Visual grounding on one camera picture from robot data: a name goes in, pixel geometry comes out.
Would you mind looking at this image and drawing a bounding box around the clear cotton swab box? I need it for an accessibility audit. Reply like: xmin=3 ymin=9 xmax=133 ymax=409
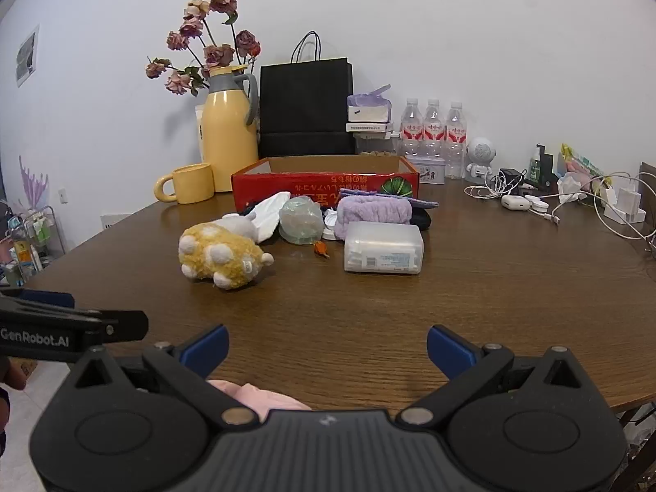
xmin=343 ymin=221 xmax=426 ymax=274

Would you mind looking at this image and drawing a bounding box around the white cloth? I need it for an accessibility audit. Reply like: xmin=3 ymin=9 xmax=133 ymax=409
xmin=248 ymin=191 xmax=293 ymax=243

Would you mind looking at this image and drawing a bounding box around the purple tissue pack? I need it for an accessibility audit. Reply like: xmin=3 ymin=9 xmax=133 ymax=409
xmin=346 ymin=84 xmax=393 ymax=125

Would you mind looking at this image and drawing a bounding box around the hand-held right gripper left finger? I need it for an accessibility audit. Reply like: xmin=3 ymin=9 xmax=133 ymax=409
xmin=59 ymin=324 xmax=257 ymax=427

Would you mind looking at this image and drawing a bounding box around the white robot toy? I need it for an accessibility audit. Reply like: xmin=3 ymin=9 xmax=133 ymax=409
xmin=465 ymin=137 xmax=497 ymax=183

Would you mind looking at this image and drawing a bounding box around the long white cable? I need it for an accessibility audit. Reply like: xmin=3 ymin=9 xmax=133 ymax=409
xmin=533 ymin=171 xmax=656 ymax=258

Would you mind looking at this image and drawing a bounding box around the white printed box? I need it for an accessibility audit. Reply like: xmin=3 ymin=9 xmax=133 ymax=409
xmin=194 ymin=103 xmax=206 ymax=157

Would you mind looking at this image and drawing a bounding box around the purple coral wall decal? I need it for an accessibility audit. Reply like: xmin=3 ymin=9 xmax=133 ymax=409
xmin=17 ymin=156 xmax=50 ymax=207

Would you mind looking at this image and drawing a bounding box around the red cardboard box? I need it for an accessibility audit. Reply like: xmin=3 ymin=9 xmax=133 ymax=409
xmin=231 ymin=155 xmax=420 ymax=212

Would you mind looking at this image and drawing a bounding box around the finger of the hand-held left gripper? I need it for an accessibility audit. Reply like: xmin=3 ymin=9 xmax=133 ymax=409
xmin=0 ymin=288 xmax=75 ymax=310
xmin=77 ymin=310 xmax=149 ymax=346

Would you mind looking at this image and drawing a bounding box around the small metal tin box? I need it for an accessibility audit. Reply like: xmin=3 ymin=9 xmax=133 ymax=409
xmin=409 ymin=156 xmax=447 ymax=185

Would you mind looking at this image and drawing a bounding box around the metal storage rack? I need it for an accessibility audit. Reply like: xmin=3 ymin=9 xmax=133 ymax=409
xmin=0 ymin=204 xmax=68 ymax=289

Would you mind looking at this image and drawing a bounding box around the clear green plastic bag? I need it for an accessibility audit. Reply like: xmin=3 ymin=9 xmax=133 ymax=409
xmin=278 ymin=197 xmax=325 ymax=245

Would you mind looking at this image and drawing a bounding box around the clear plastic snack container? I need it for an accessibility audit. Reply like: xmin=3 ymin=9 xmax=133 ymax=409
xmin=355 ymin=131 xmax=401 ymax=157

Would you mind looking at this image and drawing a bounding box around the white power adapter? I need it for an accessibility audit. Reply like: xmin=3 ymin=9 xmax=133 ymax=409
xmin=604 ymin=187 xmax=647 ymax=224

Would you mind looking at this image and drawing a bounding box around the yellow mug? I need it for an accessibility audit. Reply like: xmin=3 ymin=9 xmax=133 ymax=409
xmin=155 ymin=163 xmax=215 ymax=205

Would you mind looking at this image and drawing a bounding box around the person's left hand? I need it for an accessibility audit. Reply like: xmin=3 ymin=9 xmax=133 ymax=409
xmin=0 ymin=356 xmax=27 ymax=389

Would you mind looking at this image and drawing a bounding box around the yellow plush toy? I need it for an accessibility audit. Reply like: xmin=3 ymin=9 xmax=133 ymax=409
xmin=178 ymin=220 xmax=276 ymax=290

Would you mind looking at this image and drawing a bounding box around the brown wooden board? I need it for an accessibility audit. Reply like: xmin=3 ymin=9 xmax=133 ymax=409
xmin=639 ymin=161 xmax=656 ymax=202

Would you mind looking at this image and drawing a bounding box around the black paper bag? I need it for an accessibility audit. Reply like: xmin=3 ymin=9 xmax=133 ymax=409
xmin=259 ymin=31 xmax=356 ymax=159

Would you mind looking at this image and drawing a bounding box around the small green bottle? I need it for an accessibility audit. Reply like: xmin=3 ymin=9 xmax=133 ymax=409
xmin=527 ymin=143 xmax=547 ymax=183

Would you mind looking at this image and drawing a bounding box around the dried pink rose bouquet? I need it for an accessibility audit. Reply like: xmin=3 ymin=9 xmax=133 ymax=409
xmin=146 ymin=0 xmax=262 ymax=96

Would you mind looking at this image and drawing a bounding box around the yellow thermos jug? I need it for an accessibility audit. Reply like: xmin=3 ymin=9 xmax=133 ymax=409
xmin=200 ymin=65 xmax=260 ymax=194

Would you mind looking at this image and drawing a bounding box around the white crumpled tissue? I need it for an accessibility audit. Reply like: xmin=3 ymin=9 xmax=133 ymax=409
xmin=557 ymin=173 xmax=591 ymax=204

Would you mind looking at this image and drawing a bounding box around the wall picture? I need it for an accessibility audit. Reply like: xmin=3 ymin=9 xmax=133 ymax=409
xmin=15 ymin=24 xmax=41 ymax=88

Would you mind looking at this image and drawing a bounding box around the colourful snack packet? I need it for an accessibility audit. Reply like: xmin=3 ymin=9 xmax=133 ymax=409
xmin=558 ymin=143 xmax=606 ymax=180

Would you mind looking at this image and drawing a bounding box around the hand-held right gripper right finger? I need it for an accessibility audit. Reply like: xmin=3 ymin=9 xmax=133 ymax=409
xmin=396 ymin=325 xmax=600 ymax=427

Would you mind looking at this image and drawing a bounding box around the black stand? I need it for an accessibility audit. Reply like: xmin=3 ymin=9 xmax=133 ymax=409
xmin=538 ymin=152 xmax=560 ymax=189

